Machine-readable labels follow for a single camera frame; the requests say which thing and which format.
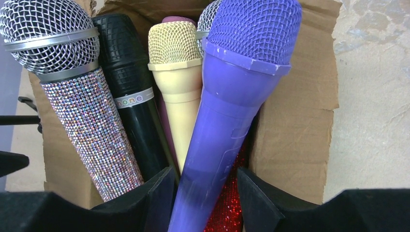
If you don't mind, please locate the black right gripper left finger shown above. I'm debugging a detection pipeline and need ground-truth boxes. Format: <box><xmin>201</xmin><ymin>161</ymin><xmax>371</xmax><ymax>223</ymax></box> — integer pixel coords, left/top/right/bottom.
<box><xmin>91</xmin><ymin>166</ymin><xmax>176</xmax><ymax>232</ymax></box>

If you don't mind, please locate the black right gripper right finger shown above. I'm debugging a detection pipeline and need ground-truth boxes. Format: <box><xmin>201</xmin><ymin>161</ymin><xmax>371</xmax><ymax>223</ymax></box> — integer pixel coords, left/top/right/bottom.
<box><xmin>237</xmin><ymin>167</ymin><xmax>321</xmax><ymax>232</ymax></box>

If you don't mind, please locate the red glitter microphone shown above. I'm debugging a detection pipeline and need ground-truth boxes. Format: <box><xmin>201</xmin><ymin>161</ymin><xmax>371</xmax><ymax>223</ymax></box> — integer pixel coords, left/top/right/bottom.
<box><xmin>196</xmin><ymin>0</ymin><xmax>249</xmax><ymax>232</ymax></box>

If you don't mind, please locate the brown cardboard box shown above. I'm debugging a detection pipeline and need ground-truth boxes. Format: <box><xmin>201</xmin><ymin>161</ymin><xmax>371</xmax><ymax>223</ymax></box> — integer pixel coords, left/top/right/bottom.
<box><xmin>29</xmin><ymin>0</ymin><xmax>341</xmax><ymax>208</ymax></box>

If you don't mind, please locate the black microphone with silver band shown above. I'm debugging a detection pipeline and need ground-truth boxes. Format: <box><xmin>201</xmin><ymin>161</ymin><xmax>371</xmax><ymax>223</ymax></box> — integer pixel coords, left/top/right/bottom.
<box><xmin>92</xmin><ymin>14</ymin><xmax>179</xmax><ymax>184</ymax></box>

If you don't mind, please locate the cream plastic microphone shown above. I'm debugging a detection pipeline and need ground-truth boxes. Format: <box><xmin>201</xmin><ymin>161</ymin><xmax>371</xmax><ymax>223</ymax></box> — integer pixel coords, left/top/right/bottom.
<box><xmin>148</xmin><ymin>21</ymin><xmax>203</xmax><ymax>171</ymax></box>

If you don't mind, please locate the purple plastic microphone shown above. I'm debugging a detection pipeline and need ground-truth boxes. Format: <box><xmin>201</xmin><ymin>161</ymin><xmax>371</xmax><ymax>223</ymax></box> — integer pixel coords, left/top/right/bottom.
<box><xmin>168</xmin><ymin>0</ymin><xmax>302</xmax><ymax>232</ymax></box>

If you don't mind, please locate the silver rhinestone microphone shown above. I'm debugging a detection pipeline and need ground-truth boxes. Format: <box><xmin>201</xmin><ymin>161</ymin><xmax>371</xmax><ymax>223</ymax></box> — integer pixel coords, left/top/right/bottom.
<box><xmin>0</xmin><ymin>0</ymin><xmax>144</xmax><ymax>202</ymax></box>

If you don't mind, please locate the black tripod mic stand left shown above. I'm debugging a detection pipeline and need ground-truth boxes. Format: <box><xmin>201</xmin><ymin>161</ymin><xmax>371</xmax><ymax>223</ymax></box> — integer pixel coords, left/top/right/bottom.
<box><xmin>0</xmin><ymin>96</ymin><xmax>43</xmax><ymax>177</ymax></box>

